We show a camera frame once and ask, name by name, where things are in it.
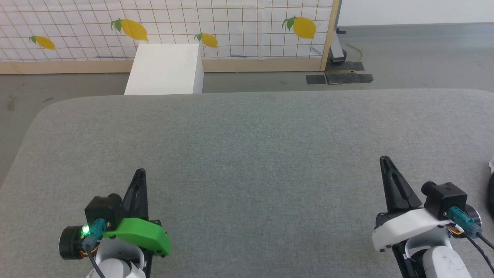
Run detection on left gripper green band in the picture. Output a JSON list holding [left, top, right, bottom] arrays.
[[96, 168, 172, 264]]

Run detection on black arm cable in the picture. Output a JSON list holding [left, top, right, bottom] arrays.
[[448, 206, 494, 265], [82, 218, 107, 278]]

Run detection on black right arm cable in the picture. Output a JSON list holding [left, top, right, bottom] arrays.
[[448, 206, 494, 265]]

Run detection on white garment with black sleeves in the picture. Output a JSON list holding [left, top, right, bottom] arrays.
[[487, 158, 494, 217]]

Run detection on white partition panel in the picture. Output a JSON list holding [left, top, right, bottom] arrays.
[[338, 0, 494, 27]]

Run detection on large black floor plate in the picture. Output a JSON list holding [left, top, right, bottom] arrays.
[[325, 61, 374, 85]]

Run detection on grey metal support post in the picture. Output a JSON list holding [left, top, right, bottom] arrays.
[[326, 0, 348, 64]]

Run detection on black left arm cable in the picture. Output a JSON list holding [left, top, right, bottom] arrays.
[[82, 218, 107, 278]]

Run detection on lemon print tile panel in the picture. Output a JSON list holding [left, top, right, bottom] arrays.
[[0, 0, 341, 75]]

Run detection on white rectangular box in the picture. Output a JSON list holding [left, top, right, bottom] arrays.
[[124, 43, 204, 95]]

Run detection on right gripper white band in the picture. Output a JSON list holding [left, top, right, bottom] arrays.
[[372, 156, 465, 257]]

